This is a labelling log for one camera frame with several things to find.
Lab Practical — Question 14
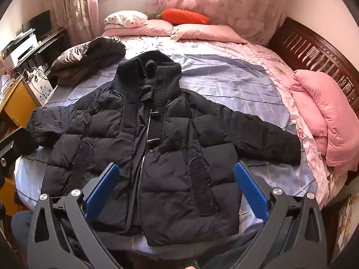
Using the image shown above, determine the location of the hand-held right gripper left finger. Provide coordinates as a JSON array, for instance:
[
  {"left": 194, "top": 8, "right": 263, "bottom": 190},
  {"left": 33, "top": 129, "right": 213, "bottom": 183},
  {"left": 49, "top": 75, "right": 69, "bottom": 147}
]
[{"left": 26, "top": 163, "right": 124, "bottom": 269}]

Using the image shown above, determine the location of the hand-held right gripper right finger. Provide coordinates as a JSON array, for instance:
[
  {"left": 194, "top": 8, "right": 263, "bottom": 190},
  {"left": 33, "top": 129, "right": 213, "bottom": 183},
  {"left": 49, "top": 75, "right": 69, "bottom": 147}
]
[{"left": 234, "top": 160, "right": 333, "bottom": 269}]

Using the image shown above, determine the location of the black puffer jacket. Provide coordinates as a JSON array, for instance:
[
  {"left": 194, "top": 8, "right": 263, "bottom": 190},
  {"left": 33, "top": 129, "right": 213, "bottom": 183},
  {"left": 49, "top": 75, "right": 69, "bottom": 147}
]
[{"left": 26, "top": 50, "right": 302, "bottom": 247}]

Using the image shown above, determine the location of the yellow wooden cabinet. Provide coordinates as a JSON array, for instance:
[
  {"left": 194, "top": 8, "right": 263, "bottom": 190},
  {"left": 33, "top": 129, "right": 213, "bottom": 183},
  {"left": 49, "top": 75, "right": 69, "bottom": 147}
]
[{"left": 0, "top": 76, "right": 38, "bottom": 131}]

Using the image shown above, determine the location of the person's right leg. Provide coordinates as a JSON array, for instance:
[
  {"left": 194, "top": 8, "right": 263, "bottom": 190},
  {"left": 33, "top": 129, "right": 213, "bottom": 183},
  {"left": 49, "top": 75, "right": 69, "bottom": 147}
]
[{"left": 196, "top": 234, "right": 257, "bottom": 269}]

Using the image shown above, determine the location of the person's leg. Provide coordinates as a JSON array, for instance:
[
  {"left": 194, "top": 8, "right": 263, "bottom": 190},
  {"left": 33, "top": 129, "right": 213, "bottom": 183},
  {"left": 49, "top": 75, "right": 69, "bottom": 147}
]
[
  {"left": 11, "top": 210, "right": 37, "bottom": 269},
  {"left": 196, "top": 234, "right": 257, "bottom": 269}
]

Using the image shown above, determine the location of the white floral side cabinet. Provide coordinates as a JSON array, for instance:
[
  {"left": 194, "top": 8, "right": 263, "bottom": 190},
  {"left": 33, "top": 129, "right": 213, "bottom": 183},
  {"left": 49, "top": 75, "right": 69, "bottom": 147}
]
[{"left": 26, "top": 66, "right": 58, "bottom": 107}]

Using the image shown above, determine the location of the person's left leg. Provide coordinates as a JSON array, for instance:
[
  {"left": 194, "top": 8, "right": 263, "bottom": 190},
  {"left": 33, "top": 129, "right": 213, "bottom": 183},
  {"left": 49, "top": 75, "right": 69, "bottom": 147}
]
[{"left": 11, "top": 210, "right": 37, "bottom": 269}]

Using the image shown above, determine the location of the colourful printed box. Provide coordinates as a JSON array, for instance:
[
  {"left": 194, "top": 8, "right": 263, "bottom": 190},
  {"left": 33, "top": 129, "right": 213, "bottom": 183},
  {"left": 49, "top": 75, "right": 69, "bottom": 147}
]
[{"left": 336, "top": 195, "right": 357, "bottom": 254}]

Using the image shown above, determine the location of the white printer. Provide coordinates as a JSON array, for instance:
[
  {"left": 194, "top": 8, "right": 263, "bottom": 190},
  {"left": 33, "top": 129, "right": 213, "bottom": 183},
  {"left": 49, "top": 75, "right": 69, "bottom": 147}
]
[{"left": 0, "top": 29, "right": 37, "bottom": 63}]

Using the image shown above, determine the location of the pink quilt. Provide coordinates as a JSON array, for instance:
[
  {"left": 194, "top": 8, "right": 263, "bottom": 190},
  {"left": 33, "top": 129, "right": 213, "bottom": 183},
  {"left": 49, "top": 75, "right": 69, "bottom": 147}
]
[{"left": 289, "top": 69, "right": 359, "bottom": 172}]

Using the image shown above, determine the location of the black desk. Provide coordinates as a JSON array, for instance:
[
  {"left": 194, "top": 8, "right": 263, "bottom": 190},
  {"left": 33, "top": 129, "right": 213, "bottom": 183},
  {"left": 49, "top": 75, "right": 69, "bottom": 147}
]
[{"left": 13, "top": 27, "right": 69, "bottom": 75}]

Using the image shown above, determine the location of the plaid bed sheet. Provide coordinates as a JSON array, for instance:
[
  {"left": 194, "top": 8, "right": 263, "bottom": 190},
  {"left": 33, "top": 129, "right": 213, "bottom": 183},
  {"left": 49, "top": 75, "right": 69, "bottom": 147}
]
[{"left": 14, "top": 35, "right": 331, "bottom": 258}]

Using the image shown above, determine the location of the folded brown jacket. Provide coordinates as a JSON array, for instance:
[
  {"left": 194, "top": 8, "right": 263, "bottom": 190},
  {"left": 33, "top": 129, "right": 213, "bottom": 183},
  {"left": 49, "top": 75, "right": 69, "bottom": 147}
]
[{"left": 50, "top": 36, "right": 127, "bottom": 86}]

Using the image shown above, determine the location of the black monitor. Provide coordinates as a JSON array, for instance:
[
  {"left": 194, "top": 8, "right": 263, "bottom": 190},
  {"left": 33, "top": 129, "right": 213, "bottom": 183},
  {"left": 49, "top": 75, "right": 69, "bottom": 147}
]
[{"left": 22, "top": 10, "right": 53, "bottom": 38}]

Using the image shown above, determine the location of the dark wooden headboard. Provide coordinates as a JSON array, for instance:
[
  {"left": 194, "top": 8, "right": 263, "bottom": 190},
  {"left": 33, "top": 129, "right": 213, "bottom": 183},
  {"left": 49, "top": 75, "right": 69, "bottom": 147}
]
[{"left": 266, "top": 17, "right": 359, "bottom": 114}]

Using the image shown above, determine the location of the pink pillow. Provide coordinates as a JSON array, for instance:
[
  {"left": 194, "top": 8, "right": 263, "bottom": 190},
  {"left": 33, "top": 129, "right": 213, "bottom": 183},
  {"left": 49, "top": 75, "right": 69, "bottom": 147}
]
[
  {"left": 172, "top": 24, "right": 248, "bottom": 44},
  {"left": 102, "top": 20, "right": 175, "bottom": 38}
]

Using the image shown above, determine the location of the white floral pillow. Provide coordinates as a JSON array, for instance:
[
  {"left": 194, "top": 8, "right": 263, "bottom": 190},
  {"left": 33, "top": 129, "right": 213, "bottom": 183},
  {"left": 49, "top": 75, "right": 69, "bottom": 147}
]
[{"left": 104, "top": 11, "right": 148, "bottom": 28}]

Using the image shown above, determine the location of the pink floral curtain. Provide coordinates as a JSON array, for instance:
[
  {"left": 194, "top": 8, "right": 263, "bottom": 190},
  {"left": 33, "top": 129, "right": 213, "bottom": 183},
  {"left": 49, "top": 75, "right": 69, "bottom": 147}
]
[{"left": 48, "top": 0, "right": 289, "bottom": 45}]

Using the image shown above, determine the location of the orange carrot plush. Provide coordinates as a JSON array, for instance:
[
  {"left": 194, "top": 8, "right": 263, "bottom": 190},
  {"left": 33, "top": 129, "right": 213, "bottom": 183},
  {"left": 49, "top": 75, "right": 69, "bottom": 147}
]
[{"left": 155, "top": 8, "right": 211, "bottom": 25}]

